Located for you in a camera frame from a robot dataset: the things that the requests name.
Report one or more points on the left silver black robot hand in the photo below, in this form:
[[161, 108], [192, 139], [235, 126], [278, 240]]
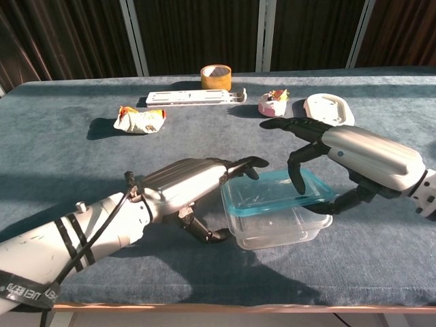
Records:
[[184, 180]]

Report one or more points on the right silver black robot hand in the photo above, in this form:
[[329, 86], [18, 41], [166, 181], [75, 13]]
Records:
[[371, 156]]

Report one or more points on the teal square container lid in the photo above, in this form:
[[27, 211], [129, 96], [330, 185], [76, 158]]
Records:
[[265, 190]]

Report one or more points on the clear plastic food container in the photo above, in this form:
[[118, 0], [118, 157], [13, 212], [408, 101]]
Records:
[[272, 228]]

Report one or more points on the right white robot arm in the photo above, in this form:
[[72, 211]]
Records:
[[427, 194]]

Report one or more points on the white oval plastic dish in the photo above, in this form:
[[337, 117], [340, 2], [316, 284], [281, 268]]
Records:
[[328, 109]]

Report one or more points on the crumpled orange white snack wrapper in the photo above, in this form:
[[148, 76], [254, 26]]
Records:
[[139, 121]]

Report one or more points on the brown packing tape roll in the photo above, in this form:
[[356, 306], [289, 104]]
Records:
[[216, 81]]

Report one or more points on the small pink toy cake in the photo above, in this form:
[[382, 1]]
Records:
[[270, 105]]

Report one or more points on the blue-grey tablecloth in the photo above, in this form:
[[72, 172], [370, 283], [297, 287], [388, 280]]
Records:
[[68, 153]]

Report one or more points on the white metal window post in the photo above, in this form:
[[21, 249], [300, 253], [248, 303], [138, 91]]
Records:
[[360, 34], [266, 34], [134, 37]]

